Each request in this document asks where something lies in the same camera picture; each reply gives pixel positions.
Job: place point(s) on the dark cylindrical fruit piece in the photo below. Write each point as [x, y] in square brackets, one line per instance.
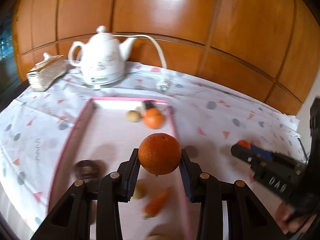
[149, 105]

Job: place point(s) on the person's right hand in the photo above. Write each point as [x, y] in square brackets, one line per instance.
[286, 215]

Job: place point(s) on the pale beige fruit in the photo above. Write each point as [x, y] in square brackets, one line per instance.
[157, 235]

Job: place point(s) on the gold woven tissue box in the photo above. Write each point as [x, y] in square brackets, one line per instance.
[46, 73]

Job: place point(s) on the pale yellow round fruit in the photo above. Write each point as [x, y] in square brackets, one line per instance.
[140, 190]

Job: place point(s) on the pink-edged rectangular tray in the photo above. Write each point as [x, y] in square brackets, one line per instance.
[112, 135]

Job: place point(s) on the small tan round fruit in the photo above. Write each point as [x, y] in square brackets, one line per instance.
[133, 116]

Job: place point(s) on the dark brown hairy round fruit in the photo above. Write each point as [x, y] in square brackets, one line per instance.
[87, 168]

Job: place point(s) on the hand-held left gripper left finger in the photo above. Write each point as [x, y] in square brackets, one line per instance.
[132, 177]

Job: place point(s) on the white ceramic electric kettle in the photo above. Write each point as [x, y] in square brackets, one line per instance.
[102, 52]

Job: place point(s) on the orange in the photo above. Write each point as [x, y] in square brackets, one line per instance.
[153, 118]
[160, 153]

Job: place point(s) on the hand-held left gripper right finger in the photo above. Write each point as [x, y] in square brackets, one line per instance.
[186, 180]

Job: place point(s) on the silver kettle base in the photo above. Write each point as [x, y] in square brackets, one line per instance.
[103, 83]

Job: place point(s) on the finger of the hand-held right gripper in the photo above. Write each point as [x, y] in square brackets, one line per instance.
[261, 153]
[241, 153]

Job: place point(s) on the orange carrot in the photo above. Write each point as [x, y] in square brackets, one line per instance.
[156, 202]

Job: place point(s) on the white patterned tablecloth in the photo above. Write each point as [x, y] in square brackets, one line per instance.
[32, 125]

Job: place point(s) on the small red tomato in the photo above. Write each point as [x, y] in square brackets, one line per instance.
[243, 144]

